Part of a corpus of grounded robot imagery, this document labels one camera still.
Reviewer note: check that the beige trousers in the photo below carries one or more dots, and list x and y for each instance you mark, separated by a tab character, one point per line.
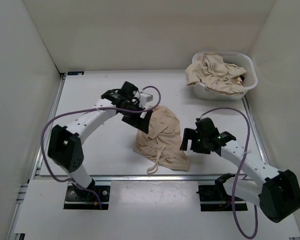
161	144

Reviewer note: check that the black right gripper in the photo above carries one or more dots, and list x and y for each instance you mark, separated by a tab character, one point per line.
190	134

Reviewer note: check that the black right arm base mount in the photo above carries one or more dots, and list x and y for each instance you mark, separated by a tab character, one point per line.
213	197

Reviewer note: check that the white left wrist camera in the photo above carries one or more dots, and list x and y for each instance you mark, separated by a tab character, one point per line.
144	98

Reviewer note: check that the aluminium table edge rail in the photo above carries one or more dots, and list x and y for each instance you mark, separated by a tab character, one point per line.
160	177

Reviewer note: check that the black corner label sticker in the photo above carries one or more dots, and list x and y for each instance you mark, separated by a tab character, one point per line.
75	73

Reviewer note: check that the aluminium right side rail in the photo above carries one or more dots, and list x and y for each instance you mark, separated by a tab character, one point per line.
255	131

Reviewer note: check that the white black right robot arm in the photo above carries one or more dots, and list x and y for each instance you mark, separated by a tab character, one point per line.
275	192

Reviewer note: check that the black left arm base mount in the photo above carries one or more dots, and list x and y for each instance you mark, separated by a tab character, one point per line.
77	199

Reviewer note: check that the beige clothes pile in basket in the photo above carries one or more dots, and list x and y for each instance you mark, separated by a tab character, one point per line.
219	76

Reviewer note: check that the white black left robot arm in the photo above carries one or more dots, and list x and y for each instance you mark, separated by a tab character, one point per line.
65	146

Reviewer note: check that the white laundry basket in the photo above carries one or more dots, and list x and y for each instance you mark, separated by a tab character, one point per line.
250	79

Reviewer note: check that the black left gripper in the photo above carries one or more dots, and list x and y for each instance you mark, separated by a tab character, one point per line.
138	122

